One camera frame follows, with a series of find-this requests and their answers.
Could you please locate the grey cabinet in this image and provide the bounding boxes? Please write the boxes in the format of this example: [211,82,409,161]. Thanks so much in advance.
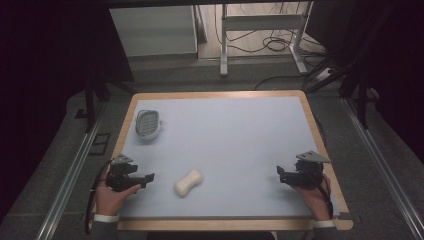
[108,4,199,58]

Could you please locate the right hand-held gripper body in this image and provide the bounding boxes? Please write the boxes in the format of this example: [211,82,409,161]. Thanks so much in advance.
[285,150,332,191]

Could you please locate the white soap bar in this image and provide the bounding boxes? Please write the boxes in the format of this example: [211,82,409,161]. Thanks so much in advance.
[173,168,205,198]

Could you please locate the grey white soap dish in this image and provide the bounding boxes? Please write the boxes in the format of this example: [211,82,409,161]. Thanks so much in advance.
[134,108,163,141]

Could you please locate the pale blue table mat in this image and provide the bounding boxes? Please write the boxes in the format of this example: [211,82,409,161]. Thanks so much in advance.
[118,95,342,220]

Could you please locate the person's right hand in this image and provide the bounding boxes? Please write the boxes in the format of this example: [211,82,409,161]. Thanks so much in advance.
[291,174,334,222]

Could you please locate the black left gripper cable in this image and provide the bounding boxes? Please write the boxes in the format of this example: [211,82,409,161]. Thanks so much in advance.
[84,159,115,235]

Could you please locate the black metal stand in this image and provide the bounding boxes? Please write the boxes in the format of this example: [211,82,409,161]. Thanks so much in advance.
[83,71,138,134]
[304,56,381,130]

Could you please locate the black floor cables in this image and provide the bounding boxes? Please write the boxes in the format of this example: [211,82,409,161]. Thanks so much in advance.
[213,2,329,92]

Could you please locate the person's left hand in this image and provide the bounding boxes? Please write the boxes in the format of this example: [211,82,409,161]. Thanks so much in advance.
[94,169,143,217]

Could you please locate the aluminium rail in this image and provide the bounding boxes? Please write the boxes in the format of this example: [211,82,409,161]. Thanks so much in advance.
[34,103,108,240]
[341,96,424,240]

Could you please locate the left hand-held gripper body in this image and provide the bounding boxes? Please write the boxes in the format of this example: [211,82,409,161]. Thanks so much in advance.
[105,153,140,193]

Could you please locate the dark curtain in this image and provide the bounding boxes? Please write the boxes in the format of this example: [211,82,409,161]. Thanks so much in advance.
[304,0,424,164]
[0,0,134,224]

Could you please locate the white power strip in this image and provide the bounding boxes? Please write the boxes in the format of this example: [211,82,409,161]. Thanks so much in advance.
[314,67,335,83]

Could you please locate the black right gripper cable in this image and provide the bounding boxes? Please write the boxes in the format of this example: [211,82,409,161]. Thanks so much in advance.
[309,171,335,220]

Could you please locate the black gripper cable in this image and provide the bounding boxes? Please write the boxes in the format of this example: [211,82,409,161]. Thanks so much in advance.
[84,159,115,235]
[309,171,335,220]

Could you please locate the white metal desk frame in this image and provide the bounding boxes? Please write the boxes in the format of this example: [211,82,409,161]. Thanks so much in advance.
[219,0,315,78]

